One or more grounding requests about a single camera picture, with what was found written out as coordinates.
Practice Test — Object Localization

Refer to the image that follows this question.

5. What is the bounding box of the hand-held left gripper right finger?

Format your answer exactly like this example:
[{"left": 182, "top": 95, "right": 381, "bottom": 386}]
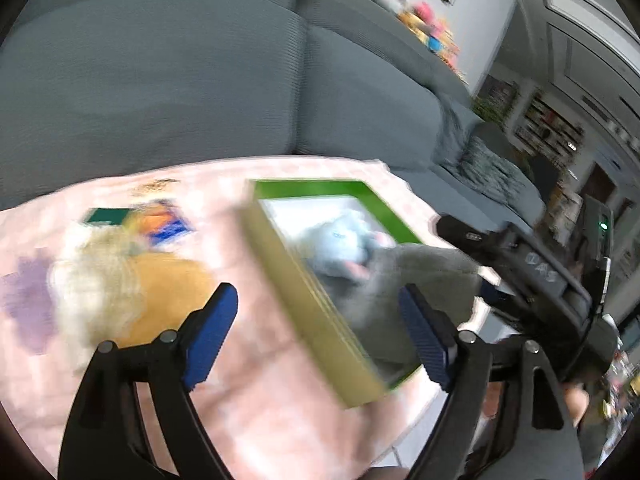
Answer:
[{"left": 398, "top": 283, "right": 586, "bottom": 480}]

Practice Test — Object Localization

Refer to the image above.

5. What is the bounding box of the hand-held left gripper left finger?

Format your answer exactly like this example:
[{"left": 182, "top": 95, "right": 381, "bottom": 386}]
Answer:
[{"left": 57, "top": 283, "right": 239, "bottom": 480}]

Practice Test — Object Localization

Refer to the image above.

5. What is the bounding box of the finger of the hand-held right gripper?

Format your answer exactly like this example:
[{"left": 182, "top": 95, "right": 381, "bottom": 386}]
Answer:
[
  {"left": 435, "top": 214, "right": 516, "bottom": 261},
  {"left": 479, "top": 278, "right": 521, "bottom": 333}
]

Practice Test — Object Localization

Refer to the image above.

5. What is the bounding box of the green storage box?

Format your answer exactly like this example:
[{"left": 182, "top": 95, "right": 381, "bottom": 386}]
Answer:
[{"left": 240, "top": 177, "right": 428, "bottom": 409}]

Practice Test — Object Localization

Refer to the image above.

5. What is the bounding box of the person's right hand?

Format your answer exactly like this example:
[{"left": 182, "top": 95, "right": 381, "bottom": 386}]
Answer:
[{"left": 562, "top": 382, "right": 592, "bottom": 428}]

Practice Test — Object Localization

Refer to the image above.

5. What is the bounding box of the tan plush toy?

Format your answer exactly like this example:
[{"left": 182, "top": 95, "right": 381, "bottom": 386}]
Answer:
[{"left": 116, "top": 252, "right": 217, "bottom": 350}]

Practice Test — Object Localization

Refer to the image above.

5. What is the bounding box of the patterned grey cushion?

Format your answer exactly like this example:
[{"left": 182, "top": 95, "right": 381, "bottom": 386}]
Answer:
[{"left": 456, "top": 135, "right": 532, "bottom": 197}]

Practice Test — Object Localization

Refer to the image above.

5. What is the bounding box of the pink striped blanket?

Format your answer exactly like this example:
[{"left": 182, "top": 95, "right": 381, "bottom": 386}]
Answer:
[{"left": 0, "top": 156, "right": 507, "bottom": 480}]

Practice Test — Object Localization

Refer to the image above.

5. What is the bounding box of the orange and blue tissue pack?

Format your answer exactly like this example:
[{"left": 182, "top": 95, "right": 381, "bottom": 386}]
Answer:
[{"left": 134, "top": 200, "right": 195, "bottom": 252}]

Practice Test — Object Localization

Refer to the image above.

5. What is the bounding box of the light blue plush toy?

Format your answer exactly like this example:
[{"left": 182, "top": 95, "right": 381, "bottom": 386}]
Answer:
[{"left": 294, "top": 209, "right": 397, "bottom": 282}]

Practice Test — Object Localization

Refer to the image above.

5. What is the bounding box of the cream fluffy plush toy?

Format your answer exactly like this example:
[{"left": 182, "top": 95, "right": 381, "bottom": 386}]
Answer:
[{"left": 49, "top": 232, "right": 151, "bottom": 343}]

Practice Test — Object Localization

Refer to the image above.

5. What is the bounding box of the green houseplant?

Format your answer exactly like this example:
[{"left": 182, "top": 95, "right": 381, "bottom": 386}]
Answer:
[{"left": 472, "top": 97, "right": 507, "bottom": 125}]

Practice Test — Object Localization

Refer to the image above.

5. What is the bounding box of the white bookshelf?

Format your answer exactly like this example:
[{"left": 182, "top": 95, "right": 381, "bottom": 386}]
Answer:
[{"left": 514, "top": 89, "right": 587, "bottom": 162}]

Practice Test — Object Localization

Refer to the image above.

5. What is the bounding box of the small cream cardboard box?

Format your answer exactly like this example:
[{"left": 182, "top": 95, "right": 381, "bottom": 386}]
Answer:
[{"left": 131, "top": 179, "right": 182, "bottom": 197}]

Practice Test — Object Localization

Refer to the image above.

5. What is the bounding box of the yellow and green sponge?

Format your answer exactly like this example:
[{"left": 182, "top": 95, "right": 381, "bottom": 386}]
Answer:
[{"left": 82, "top": 207, "right": 147, "bottom": 232}]

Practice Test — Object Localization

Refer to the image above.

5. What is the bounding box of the purple bath puff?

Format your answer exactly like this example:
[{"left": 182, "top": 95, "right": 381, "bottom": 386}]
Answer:
[{"left": 2, "top": 255, "right": 60, "bottom": 357}]

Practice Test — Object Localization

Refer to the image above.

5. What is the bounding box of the pile of colourful plush toys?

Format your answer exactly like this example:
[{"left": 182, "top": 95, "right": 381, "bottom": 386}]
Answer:
[{"left": 374, "top": 0, "right": 467, "bottom": 78}]

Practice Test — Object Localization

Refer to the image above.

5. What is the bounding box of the grey sofa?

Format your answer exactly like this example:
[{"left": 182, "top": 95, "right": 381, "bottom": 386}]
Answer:
[{"left": 0, "top": 0, "right": 547, "bottom": 233}]

